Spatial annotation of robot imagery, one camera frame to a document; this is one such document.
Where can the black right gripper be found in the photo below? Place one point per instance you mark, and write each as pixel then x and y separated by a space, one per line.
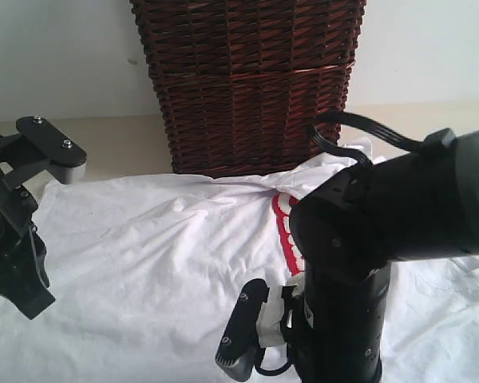
pixel 295 329

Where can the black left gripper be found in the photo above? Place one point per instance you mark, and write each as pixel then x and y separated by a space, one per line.
pixel 22 252

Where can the white t-shirt red lettering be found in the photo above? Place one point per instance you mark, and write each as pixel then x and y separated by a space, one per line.
pixel 147 269

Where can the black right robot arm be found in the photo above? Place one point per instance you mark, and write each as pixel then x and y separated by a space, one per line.
pixel 353 227

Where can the dark brown wicker basket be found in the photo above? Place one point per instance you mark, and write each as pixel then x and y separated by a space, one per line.
pixel 238 82

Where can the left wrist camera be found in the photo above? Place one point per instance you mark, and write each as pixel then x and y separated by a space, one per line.
pixel 37 147

